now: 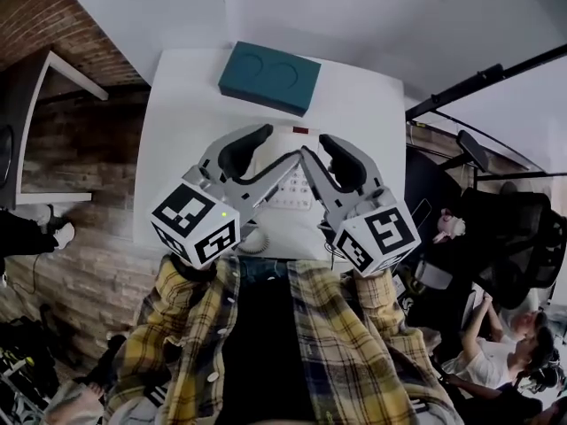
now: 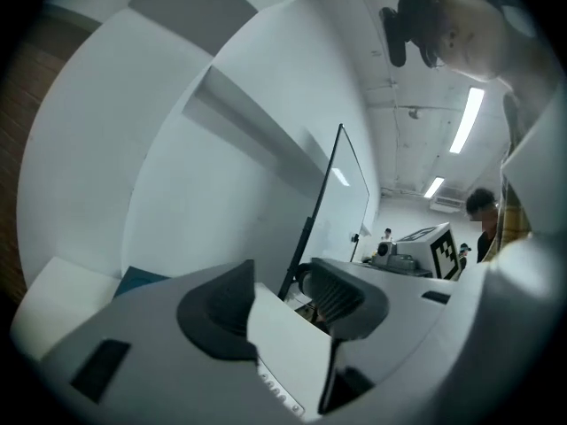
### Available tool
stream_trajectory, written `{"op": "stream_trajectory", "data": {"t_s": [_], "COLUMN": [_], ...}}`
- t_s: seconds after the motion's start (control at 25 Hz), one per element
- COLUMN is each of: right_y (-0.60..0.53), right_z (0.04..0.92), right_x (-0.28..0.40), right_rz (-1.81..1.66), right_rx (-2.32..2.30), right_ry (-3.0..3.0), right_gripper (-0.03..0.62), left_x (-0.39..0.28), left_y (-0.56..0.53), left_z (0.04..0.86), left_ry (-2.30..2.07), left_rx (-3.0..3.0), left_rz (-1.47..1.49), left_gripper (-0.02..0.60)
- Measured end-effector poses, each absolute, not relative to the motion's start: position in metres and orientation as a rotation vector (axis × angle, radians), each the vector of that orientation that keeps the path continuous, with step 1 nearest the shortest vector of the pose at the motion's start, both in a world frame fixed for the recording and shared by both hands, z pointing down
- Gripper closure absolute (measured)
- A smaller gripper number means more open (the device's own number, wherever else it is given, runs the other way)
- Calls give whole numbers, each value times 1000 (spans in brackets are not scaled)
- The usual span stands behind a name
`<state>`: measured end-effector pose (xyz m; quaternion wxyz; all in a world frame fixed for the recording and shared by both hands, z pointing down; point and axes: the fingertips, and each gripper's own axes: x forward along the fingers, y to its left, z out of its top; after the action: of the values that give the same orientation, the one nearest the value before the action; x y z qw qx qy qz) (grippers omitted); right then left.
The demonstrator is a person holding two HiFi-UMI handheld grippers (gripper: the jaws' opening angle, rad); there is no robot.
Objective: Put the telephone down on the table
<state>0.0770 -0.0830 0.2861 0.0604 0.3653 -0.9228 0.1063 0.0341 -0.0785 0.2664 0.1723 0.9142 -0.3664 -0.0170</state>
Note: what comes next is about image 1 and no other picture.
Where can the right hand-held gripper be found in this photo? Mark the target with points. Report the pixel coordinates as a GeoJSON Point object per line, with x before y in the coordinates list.
{"type": "Point", "coordinates": [376, 237]}

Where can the black office chair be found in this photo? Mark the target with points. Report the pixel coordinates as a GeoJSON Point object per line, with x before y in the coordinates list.
{"type": "Point", "coordinates": [509, 237]}

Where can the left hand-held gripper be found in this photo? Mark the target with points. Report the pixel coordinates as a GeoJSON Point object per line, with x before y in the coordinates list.
{"type": "Point", "coordinates": [195, 219]}

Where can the white table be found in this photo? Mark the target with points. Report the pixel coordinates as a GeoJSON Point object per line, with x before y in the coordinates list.
{"type": "Point", "coordinates": [177, 126]}

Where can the person's torso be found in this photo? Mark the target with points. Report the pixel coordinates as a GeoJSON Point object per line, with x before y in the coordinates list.
{"type": "Point", "coordinates": [266, 348]}

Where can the pink plush toy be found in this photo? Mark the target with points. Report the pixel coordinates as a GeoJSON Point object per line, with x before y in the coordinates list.
{"type": "Point", "coordinates": [448, 227]}

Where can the person's left forearm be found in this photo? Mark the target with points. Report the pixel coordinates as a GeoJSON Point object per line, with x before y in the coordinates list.
{"type": "Point", "coordinates": [177, 312]}

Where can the white shelf frame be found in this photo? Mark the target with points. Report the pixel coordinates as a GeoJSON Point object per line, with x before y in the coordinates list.
{"type": "Point", "coordinates": [28, 118]}

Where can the white telephone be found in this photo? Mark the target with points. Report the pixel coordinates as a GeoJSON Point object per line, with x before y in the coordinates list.
{"type": "Point", "coordinates": [290, 142]}

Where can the black metal pole frame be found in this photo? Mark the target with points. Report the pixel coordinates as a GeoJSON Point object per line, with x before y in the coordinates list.
{"type": "Point", "coordinates": [478, 80]}

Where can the black bag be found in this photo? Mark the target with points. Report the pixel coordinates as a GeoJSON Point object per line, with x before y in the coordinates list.
{"type": "Point", "coordinates": [24, 352]}

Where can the person's right forearm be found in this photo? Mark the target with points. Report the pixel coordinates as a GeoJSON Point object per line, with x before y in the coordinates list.
{"type": "Point", "coordinates": [385, 312]}

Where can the teal foam box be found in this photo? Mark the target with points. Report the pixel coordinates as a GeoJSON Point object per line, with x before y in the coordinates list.
{"type": "Point", "coordinates": [266, 78]}

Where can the black padded armrest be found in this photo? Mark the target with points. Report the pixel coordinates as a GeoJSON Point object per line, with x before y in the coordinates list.
{"type": "Point", "coordinates": [473, 149]}

